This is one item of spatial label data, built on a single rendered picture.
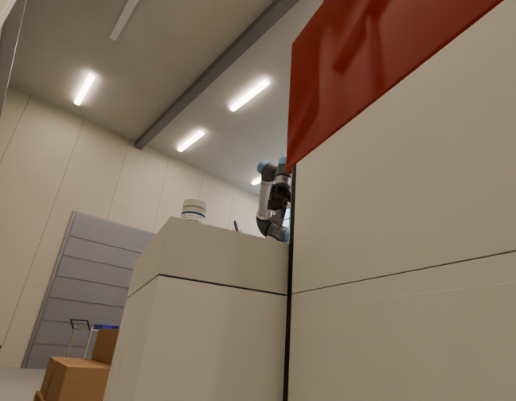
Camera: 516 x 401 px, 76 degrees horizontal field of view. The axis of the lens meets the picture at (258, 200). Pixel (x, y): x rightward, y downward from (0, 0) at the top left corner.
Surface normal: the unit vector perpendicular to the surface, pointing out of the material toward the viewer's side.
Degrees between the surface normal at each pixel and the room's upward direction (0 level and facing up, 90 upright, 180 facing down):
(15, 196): 90
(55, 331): 90
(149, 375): 90
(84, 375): 90
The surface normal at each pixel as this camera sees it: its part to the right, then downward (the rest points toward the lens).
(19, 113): 0.65, -0.26
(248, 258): 0.44, -0.33
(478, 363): -0.89, -0.25
